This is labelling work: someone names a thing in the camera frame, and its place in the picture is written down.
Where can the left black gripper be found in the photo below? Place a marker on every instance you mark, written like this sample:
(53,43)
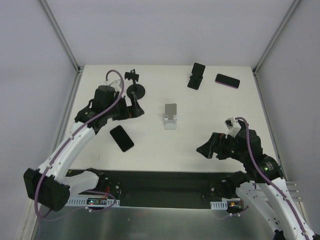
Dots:
(125,109)

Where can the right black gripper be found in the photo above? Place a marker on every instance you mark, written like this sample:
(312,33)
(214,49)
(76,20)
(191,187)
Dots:
(218,146)

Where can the black smartphone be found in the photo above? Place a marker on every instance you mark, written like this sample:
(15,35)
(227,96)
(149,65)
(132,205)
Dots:
(121,138)

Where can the silver metal phone stand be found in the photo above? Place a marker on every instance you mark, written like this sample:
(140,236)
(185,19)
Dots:
(170,116)

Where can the black folding phone stand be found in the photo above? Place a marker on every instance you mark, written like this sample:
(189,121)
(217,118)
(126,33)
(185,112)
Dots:
(196,76)

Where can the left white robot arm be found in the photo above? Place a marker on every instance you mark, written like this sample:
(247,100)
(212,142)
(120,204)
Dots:
(49,184)

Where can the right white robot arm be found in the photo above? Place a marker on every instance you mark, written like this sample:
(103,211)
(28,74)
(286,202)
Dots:
(262,185)

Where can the black round-base phone holder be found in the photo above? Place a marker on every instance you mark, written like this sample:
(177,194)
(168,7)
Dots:
(136,88)

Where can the purple-case smartphone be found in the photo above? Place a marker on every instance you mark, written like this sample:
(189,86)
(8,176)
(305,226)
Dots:
(227,81)

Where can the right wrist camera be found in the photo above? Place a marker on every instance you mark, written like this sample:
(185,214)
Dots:
(233,126)

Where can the right white cable duct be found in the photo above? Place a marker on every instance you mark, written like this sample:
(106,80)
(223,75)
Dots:
(219,205)

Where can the white cable duct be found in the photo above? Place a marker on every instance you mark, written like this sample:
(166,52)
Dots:
(91,202)
(219,205)

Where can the aluminium front rail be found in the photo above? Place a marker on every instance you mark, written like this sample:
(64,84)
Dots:
(293,191)

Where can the right aluminium frame post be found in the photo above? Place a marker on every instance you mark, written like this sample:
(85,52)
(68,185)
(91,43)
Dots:
(277,34)

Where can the aluminium frame post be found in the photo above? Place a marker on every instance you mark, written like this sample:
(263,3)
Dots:
(59,34)
(277,34)

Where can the left white cable duct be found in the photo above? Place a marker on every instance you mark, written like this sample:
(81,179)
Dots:
(91,202)

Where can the left aluminium frame post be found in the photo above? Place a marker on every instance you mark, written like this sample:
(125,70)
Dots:
(59,34)

